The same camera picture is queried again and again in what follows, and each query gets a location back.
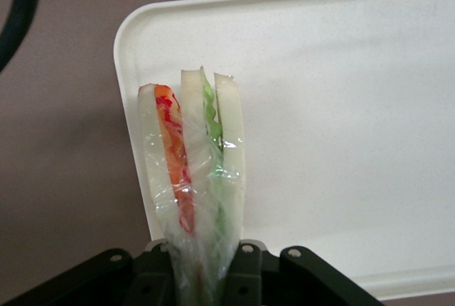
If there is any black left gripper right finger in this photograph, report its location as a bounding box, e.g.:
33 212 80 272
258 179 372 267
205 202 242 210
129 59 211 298
222 238 387 306

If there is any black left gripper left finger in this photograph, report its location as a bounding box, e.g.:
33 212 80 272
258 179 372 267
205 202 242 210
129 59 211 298
0 238 181 306

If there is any plastic-wrapped sandwich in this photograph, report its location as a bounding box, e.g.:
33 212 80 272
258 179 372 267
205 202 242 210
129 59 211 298
137 65 247 306

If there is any white plastic tray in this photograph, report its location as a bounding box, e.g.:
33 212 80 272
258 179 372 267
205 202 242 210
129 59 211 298
113 0 455 302

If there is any black cable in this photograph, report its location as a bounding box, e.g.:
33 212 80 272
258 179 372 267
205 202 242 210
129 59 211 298
0 0 44 73

